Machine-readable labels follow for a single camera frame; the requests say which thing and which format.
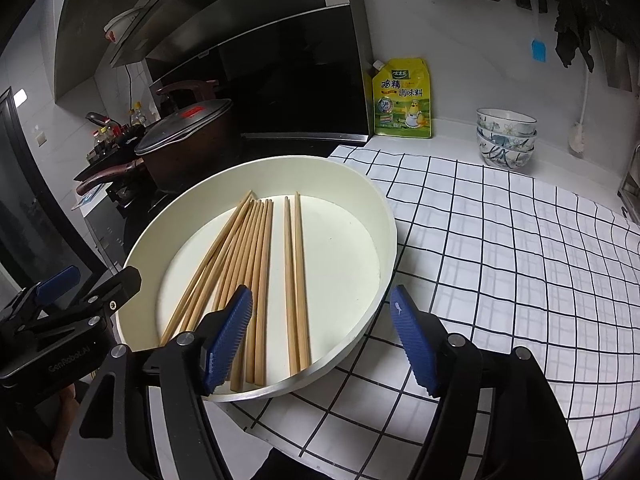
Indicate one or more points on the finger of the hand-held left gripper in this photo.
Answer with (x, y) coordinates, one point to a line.
(120, 287)
(60, 282)

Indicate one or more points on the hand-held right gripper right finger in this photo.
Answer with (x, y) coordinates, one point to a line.
(415, 345)

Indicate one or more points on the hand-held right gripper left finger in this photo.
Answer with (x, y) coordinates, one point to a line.
(227, 340)

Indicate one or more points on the pile of wooden chopsticks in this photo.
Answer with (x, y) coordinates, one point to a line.
(250, 260)

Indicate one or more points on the wooden chopstick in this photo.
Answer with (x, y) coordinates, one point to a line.
(301, 285)
(290, 285)

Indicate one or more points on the white round basin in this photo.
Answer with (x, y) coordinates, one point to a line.
(340, 260)

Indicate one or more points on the steel gas stove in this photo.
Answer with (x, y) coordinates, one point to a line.
(107, 225)

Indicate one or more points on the white black-checked cloth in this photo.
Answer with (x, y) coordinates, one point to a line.
(500, 285)

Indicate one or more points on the cluster of condiment bottles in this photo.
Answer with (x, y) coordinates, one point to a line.
(135, 117)

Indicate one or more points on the brown pot with lid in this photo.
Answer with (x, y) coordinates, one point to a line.
(185, 125)

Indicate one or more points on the blue floral ceramic bowl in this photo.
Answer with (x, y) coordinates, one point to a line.
(505, 122)
(505, 157)
(505, 141)

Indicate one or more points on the yellow seasoning pouch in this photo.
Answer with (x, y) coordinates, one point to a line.
(400, 105)

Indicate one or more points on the white dish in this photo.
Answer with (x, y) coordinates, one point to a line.
(125, 22)

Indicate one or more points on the steel plate rack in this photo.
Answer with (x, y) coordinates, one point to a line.
(634, 180)

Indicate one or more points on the black range hood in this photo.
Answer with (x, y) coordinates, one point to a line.
(275, 60)

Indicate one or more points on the black hanging rag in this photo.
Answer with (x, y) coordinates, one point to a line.
(570, 35)

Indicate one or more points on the steel cleaver blade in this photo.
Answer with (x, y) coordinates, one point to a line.
(617, 60)

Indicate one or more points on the white wall switch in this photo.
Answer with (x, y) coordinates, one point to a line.
(40, 137)

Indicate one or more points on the blue wall hook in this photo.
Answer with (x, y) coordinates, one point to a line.
(538, 51)

